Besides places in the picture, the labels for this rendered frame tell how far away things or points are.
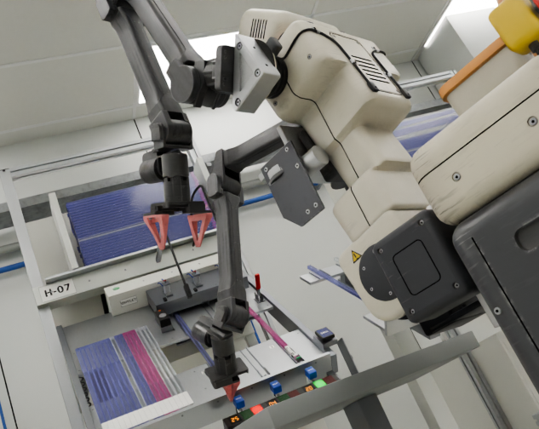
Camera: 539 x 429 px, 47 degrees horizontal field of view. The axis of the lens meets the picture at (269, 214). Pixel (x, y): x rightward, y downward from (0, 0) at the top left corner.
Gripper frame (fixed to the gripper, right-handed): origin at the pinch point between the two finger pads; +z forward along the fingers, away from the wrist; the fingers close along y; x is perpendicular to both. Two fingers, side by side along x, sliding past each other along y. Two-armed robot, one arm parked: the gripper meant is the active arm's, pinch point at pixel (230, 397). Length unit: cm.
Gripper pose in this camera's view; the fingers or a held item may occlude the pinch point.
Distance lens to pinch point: 173.1
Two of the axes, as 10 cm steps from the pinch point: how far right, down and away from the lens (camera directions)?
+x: 4.1, 2.9, -8.6
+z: 0.9, 9.3, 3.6
